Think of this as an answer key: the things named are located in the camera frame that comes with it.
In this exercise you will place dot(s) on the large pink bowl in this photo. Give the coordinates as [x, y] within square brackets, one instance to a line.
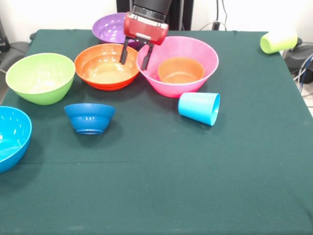
[185, 46]

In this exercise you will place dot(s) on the green bowl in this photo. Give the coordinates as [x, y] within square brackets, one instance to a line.
[41, 78]

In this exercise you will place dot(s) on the large light blue bowl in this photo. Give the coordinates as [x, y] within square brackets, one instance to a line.
[12, 137]

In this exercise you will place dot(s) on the purple bowl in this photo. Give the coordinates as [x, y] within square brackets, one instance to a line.
[107, 29]

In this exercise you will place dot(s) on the dark green table cloth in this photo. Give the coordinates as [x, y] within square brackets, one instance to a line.
[146, 195]

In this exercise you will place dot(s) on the large orange bowl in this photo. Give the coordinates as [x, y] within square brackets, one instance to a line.
[102, 71]

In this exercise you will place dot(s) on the grey chair base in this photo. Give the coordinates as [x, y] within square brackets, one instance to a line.
[300, 56]
[12, 56]

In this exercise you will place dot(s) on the small dark blue bowl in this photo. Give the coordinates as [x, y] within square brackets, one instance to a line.
[90, 118]

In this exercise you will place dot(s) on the light blue cup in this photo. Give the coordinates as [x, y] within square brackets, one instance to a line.
[198, 107]

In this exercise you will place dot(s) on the light green cup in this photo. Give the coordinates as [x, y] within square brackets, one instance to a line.
[281, 39]

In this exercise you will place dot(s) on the small orange bowl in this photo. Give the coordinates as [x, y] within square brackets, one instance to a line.
[181, 71]

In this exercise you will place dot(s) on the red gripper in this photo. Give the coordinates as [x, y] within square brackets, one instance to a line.
[144, 30]

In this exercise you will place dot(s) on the black power plug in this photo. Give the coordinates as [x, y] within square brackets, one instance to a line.
[216, 25]

